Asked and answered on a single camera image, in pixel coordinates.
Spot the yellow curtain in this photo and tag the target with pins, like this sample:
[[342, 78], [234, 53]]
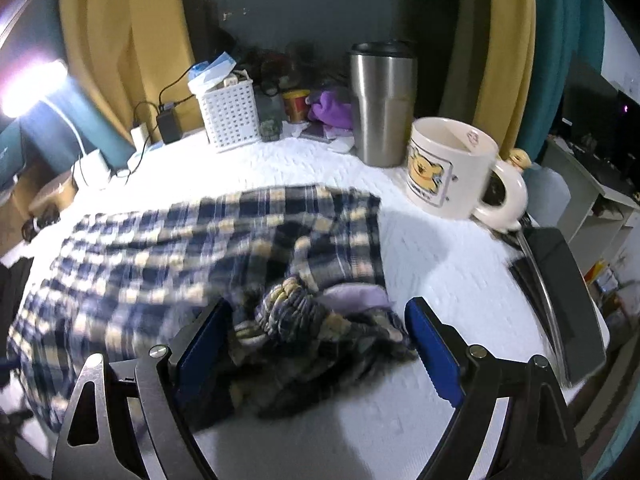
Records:
[[500, 50], [125, 35]]

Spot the yellow red can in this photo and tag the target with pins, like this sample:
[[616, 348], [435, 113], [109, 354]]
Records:
[[296, 106]]

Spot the blue plastic bag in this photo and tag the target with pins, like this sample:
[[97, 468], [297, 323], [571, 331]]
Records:
[[212, 67]]

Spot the small green ornament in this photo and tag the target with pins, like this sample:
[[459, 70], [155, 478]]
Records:
[[271, 130]]

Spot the black computer monitor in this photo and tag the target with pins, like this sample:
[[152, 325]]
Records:
[[585, 105]]

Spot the white plastic basket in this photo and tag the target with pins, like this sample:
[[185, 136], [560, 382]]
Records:
[[227, 115]]

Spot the white desk lamp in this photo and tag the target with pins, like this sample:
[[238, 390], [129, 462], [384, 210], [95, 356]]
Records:
[[92, 167]]

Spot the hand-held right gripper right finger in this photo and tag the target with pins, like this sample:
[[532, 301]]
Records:
[[432, 355]]

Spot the white textured tablecloth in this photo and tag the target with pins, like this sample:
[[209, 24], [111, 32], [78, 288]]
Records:
[[310, 180]]

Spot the stainless steel tumbler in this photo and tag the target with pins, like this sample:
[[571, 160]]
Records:
[[382, 110]]

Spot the grey desk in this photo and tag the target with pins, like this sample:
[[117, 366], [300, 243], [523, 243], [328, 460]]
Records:
[[600, 195]]

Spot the white charger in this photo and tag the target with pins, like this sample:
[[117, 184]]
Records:
[[140, 136]]

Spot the plaid pants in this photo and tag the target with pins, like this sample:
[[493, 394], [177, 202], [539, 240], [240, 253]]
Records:
[[150, 260]]

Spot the translucent plastic jug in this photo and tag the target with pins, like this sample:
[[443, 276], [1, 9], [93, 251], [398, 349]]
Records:
[[547, 190]]

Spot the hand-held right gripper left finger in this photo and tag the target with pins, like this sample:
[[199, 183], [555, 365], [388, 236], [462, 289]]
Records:
[[200, 355]]

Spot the cream bear print mug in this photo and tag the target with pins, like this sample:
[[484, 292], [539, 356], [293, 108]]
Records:
[[440, 170]]

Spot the purple cloth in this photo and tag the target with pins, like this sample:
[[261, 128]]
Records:
[[332, 107]]

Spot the cardboard box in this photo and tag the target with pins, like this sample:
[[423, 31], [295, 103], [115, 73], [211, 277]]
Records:
[[12, 220]]

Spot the teal curtain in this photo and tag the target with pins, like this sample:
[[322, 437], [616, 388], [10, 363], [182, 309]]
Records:
[[80, 125], [565, 35]]

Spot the black charger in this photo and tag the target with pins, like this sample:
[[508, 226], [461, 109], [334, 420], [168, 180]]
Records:
[[169, 125]]

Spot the black smartphone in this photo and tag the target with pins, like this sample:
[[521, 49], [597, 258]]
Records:
[[570, 300]]

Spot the dark window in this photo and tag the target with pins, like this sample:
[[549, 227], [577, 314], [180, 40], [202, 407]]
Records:
[[325, 5]]

